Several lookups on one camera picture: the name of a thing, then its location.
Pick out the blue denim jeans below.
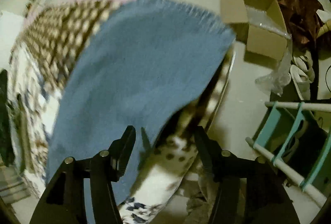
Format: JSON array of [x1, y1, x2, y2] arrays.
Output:
[[46, 0, 235, 202]]

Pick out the teal plastic rack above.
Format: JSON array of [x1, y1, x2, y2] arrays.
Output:
[[246, 101, 330, 207]]

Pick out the floral bed blanket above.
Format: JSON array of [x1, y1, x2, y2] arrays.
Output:
[[8, 38, 233, 223]]

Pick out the small open cardboard box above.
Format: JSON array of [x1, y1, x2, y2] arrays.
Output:
[[220, 0, 291, 61]]

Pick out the brown checkered blanket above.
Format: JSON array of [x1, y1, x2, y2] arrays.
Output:
[[20, 0, 122, 92]]

